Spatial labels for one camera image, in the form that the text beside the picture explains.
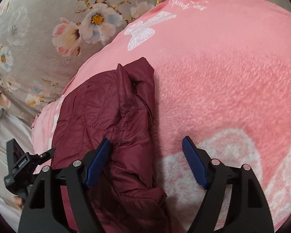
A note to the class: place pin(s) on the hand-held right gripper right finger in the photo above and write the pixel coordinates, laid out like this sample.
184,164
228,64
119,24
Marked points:
194,161

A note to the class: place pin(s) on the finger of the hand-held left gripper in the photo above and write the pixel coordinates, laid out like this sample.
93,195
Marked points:
48,154

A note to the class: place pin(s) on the floral grey bed sheet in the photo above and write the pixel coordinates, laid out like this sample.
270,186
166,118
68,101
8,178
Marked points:
51,34

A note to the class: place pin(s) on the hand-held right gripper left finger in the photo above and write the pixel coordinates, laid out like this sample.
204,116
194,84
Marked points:
98,161

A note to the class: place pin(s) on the maroon puffer jacket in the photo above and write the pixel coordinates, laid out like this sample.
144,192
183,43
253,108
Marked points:
106,116

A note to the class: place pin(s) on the person's left hand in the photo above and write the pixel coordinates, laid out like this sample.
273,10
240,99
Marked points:
19,202

